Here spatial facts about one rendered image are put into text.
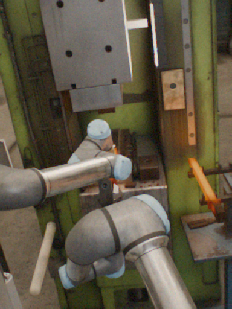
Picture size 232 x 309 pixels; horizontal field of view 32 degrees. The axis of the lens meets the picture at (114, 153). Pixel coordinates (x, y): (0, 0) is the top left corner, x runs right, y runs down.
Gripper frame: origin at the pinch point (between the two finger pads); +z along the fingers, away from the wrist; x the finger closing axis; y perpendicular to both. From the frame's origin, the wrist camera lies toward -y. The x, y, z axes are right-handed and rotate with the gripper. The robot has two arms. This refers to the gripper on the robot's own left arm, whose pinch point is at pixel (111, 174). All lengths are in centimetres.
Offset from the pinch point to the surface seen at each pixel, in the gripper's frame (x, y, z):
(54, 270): -40, 17, 63
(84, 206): -14.2, 6.0, 14.2
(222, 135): 93, -156, 204
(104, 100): 1.1, -21.1, -21.9
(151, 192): 15.3, 4.3, 11.3
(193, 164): 34.4, -5.5, 7.9
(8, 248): -93, -24, 129
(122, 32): 11, -34, -44
